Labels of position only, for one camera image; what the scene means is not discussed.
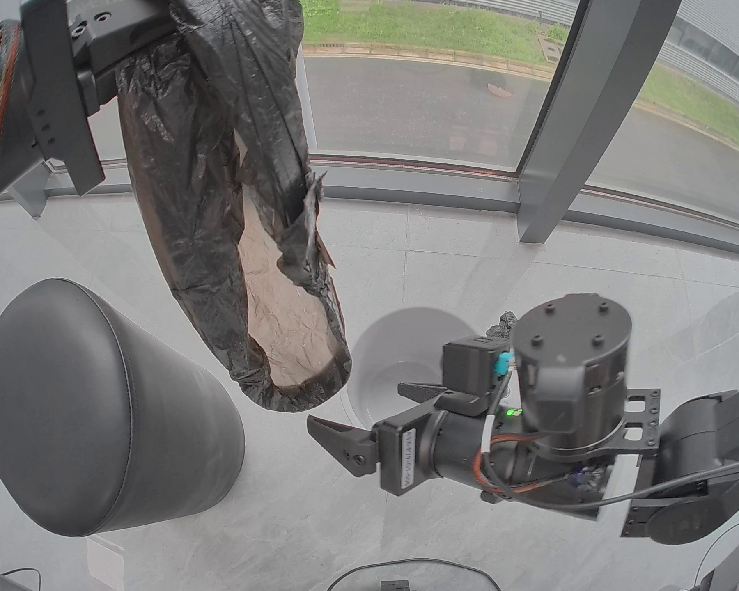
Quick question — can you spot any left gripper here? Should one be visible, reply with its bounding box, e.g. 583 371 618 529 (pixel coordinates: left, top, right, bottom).
0 0 182 232

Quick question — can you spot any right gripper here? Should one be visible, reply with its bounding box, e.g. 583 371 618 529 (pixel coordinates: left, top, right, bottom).
307 382 530 500

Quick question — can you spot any black plastic bag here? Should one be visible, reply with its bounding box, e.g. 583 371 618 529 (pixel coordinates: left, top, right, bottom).
116 0 353 414

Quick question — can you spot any white trash bin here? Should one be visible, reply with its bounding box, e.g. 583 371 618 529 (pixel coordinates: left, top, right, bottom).
347 307 490 431

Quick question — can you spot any crumpled black plastic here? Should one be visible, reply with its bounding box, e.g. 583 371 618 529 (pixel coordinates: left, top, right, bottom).
485 310 521 340

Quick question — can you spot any dark grey round chair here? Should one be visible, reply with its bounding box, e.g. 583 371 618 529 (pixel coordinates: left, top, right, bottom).
0 277 247 537

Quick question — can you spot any window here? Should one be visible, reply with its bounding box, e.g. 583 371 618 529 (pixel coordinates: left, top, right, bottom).
0 0 739 263

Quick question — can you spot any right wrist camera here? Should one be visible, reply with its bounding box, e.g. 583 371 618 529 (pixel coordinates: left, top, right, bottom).
436 333 515 418

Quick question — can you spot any black cable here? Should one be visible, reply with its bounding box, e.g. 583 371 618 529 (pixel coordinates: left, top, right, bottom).
0 567 41 591
326 563 503 591

